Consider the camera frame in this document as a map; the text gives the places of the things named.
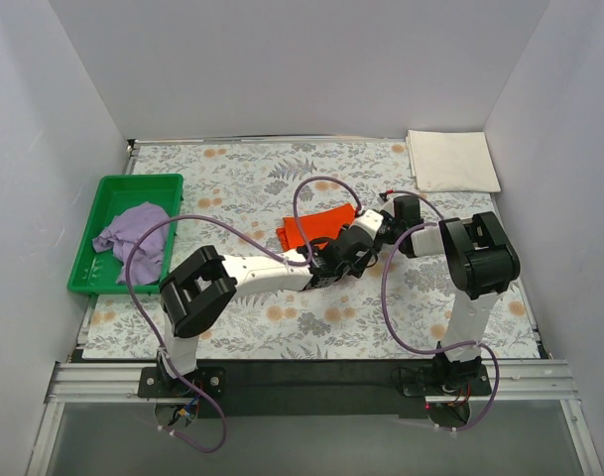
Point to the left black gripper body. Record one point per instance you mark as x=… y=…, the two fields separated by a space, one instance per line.
x=351 y=237

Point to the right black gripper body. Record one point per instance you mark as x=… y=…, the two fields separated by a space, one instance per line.
x=388 y=228

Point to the orange t shirt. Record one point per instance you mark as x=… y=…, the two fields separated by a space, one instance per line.
x=326 y=224

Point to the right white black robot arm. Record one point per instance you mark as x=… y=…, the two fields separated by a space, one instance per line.
x=481 y=262

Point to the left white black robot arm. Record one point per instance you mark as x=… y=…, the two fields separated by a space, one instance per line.
x=195 y=294

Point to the folded white t shirt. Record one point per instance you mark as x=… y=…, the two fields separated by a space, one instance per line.
x=443 y=162

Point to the floral patterned table mat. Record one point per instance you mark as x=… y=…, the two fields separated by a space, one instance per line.
x=235 y=196

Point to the purple t shirt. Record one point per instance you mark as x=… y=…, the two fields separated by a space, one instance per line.
x=123 y=233

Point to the green plastic bin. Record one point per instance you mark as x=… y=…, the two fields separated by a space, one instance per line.
x=95 y=273

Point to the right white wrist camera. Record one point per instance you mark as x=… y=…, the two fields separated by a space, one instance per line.
x=387 y=202

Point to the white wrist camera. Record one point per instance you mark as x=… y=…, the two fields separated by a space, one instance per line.
x=387 y=202
x=370 y=221

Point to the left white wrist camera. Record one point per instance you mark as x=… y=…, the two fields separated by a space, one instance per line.
x=370 y=221

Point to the aluminium frame rail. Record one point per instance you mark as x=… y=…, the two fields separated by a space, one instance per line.
x=516 y=380

